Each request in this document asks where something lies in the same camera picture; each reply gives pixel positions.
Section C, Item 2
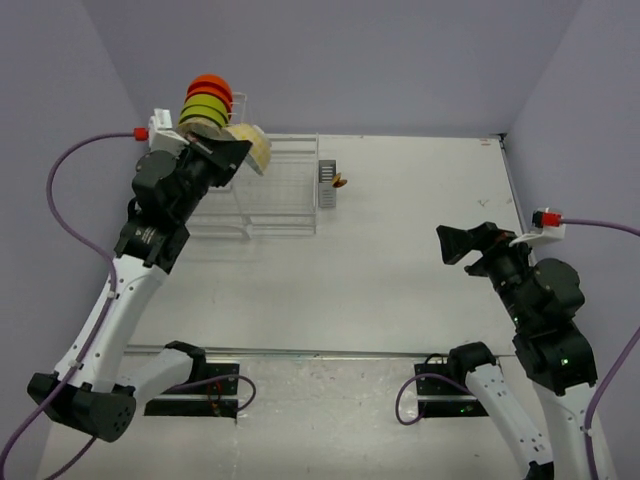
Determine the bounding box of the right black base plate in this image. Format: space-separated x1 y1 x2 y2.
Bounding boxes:
415 378 488 419

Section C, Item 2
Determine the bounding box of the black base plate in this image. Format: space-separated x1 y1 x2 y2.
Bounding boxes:
144 378 239 419
415 378 488 419

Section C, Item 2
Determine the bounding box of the orange bowl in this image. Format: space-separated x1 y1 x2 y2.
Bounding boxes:
186 84 233 104
188 74 233 96

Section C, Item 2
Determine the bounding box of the grey cutlery holder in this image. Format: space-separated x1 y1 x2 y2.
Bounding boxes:
317 160 337 209

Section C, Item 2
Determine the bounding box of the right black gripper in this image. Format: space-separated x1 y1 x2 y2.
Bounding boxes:
436 218 540 327

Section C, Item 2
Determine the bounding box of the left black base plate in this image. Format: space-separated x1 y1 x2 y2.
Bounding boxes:
144 378 239 419

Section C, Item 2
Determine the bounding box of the floral patterned yellow bowl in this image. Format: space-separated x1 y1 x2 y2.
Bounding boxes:
175 117 231 142

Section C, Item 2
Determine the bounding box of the white wire dish rack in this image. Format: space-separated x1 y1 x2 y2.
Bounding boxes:
184 90 320 242

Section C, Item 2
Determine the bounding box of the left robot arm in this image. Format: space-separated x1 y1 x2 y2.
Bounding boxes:
27 134 252 442

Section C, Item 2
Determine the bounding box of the green bowl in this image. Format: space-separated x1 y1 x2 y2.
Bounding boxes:
178 105 229 129
182 93 232 117

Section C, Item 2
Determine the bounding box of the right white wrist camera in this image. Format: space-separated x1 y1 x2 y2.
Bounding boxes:
509 207 566 248

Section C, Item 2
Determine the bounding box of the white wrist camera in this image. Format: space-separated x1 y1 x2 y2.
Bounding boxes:
509 207 566 248
148 108 188 156

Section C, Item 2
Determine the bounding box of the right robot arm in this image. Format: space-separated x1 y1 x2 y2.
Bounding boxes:
436 222 597 479

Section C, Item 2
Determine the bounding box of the blue patterned yellow bowl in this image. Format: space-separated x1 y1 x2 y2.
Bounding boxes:
221 123 271 176

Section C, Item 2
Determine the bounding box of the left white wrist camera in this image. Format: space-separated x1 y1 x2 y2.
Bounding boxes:
148 108 188 156

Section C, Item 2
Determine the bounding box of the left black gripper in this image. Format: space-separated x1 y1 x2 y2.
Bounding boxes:
173 130 252 221

